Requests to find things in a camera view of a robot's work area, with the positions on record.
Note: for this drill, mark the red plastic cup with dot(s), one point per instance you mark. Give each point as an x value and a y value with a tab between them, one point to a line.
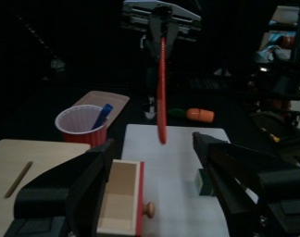
79	123

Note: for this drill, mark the blue white bag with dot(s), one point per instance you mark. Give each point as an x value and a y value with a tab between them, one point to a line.
269	51

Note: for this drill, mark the white storage container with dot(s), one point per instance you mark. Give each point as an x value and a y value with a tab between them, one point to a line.
285	14

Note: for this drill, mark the black equipment box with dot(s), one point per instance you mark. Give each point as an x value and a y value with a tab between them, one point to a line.
279	84

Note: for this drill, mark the wooden box with slot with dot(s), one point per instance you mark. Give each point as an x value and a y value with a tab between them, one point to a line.
36	154

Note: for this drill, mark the blue plastic utensil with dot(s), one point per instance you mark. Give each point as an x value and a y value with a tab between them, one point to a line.
102	115

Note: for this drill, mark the wooden drawer with red front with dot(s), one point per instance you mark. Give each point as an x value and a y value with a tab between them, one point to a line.
120	197

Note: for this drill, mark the red toy knife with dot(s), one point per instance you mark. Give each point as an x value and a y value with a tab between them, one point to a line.
160	102

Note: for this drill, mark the black keyboard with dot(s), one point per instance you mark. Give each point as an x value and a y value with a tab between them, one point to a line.
207	83

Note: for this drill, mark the orange toy carrot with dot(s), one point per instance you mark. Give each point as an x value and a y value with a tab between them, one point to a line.
199	115

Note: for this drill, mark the white cutting board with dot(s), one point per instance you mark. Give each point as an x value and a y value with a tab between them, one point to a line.
173	185

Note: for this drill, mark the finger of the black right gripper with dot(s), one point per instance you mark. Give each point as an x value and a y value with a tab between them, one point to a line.
152	37
171	37

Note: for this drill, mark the pink rectangular plate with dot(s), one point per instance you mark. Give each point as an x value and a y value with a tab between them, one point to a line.
111	102

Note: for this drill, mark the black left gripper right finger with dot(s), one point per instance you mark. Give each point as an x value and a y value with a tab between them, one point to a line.
246	185

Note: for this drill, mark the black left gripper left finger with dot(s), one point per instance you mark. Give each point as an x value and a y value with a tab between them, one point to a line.
62	197

